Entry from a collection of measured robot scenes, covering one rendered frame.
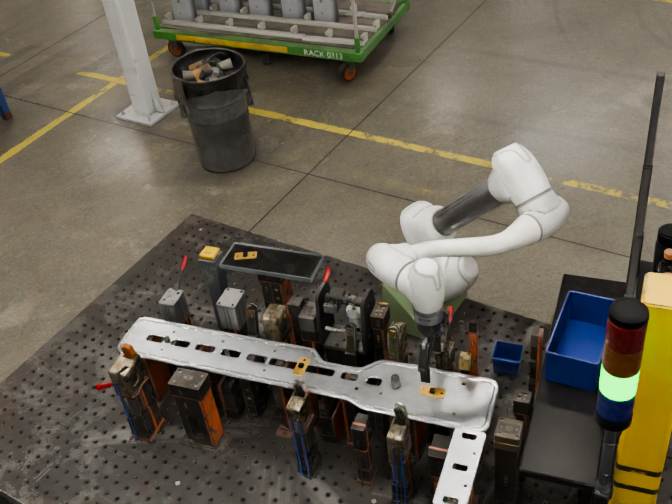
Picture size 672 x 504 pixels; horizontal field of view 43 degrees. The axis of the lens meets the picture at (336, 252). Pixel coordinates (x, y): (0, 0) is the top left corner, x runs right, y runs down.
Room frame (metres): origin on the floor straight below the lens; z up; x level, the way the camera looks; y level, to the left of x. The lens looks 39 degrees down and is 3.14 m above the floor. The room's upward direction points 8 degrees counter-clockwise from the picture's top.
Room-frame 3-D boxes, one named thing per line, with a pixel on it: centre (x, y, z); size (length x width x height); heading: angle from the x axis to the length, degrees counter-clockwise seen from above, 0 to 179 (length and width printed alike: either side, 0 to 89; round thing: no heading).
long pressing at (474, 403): (2.06, 0.19, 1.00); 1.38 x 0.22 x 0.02; 65
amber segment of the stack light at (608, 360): (1.05, -0.49, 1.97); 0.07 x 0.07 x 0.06
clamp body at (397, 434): (1.70, -0.11, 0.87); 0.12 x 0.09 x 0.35; 155
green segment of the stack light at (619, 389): (1.05, -0.49, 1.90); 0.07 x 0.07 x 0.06
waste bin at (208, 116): (5.09, 0.66, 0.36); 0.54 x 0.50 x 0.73; 144
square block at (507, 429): (1.63, -0.45, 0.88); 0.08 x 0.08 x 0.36; 65
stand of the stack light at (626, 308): (1.05, -0.49, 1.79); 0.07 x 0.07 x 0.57
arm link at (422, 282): (1.87, -0.24, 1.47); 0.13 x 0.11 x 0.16; 36
